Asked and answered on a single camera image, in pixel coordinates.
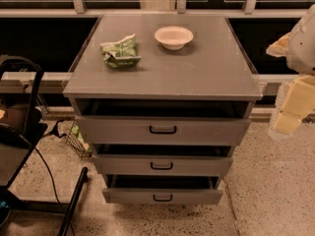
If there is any grey drawer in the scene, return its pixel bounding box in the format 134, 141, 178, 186
76, 98, 251, 146
93, 145, 232, 176
102, 175, 222, 205

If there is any wire basket with green items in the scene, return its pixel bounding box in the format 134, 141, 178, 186
66, 123, 93, 159

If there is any grey middle drawer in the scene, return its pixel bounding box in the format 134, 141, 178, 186
93, 145, 232, 176

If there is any grey drawer cabinet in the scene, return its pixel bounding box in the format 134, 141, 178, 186
62, 14, 264, 206

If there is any green chip bag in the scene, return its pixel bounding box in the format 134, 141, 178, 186
100, 33, 141, 68

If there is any metal window railing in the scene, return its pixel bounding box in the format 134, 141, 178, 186
0, 0, 315, 19

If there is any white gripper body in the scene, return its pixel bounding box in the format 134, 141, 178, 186
286, 5, 315, 75

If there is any grey top drawer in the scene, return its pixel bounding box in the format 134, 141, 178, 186
76, 98, 251, 146

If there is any white bowl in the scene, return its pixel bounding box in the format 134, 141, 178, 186
155, 27, 194, 50

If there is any black stand frame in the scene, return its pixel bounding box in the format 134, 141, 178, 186
0, 55, 88, 236

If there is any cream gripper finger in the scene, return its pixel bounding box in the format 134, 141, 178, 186
266, 32, 290, 57
268, 75, 315, 141

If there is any grey bottom drawer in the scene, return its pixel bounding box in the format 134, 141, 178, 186
102, 175, 222, 205

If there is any black cable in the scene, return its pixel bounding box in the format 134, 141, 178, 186
32, 146, 77, 236

